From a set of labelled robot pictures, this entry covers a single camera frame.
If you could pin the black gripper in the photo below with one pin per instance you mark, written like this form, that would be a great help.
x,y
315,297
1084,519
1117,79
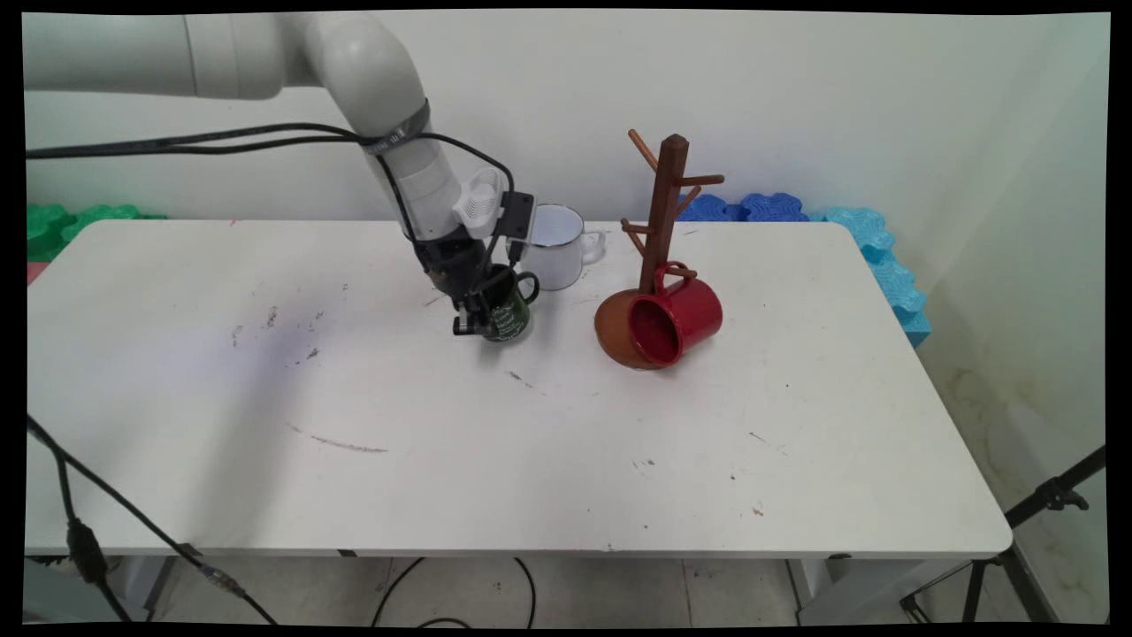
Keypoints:
x,y
451,261

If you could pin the green enamel mug white script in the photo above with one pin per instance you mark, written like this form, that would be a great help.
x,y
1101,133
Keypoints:
x,y
513,320

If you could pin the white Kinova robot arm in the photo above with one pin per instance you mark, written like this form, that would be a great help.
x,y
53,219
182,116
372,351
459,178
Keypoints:
x,y
371,80

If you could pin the brown wooden mug tree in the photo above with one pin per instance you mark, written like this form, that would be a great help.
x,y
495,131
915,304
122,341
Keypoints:
x,y
670,203

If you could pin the red enamel mug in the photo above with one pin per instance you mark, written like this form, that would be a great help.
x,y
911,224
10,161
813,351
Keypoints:
x,y
694,310

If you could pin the light blue foam mat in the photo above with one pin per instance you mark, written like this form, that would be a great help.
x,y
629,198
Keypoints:
x,y
889,265

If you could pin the green foam mat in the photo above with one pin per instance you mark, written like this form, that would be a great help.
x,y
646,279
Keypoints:
x,y
62,226

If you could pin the red foam mat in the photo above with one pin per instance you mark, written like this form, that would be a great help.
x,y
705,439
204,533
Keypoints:
x,y
34,271

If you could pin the white table leg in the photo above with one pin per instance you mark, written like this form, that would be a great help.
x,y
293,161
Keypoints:
x,y
849,588

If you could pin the black tripod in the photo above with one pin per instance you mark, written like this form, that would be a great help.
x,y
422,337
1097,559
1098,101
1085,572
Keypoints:
x,y
1052,495

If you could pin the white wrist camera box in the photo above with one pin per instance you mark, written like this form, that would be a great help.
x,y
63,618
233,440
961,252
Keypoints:
x,y
482,203

